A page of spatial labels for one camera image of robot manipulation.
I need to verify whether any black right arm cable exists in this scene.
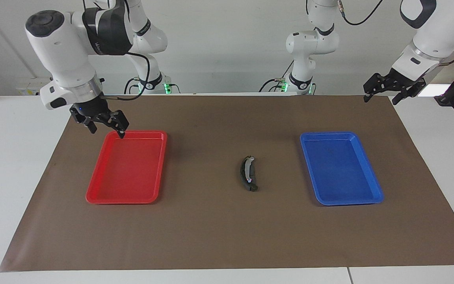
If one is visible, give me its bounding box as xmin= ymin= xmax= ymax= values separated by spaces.
xmin=102 ymin=51 xmax=151 ymax=101

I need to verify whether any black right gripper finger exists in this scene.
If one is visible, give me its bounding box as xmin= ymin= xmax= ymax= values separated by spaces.
xmin=78 ymin=118 xmax=97 ymax=134
xmin=101 ymin=110 xmax=130 ymax=138

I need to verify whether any brown table mat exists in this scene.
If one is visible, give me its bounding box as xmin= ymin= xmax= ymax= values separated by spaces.
xmin=0 ymin=95 xmax=454 ymax=273

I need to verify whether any white power strip box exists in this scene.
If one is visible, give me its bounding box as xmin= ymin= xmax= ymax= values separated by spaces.
xmin=16 ymin=77 xmax=54 ymax=96

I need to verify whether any red plastic tray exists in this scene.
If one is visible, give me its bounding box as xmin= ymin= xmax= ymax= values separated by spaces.
xmin=86 ymin=130 xmax=168 ymax=205

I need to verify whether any black base cable bundle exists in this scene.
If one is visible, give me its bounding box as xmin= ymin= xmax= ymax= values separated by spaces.
xmin=259 ymin=61 xmax=294 ymax=93

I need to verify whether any blue plastic tray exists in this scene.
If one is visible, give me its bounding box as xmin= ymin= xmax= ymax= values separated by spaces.
xmin=300 ymin=132 xmax=384 ymax=206

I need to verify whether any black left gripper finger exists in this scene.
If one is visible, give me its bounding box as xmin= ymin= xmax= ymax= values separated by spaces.
xmin=392 ymin=82 xmax=427 ymax=105
xmin=363 ymin=74 xmax=392 ymax=103

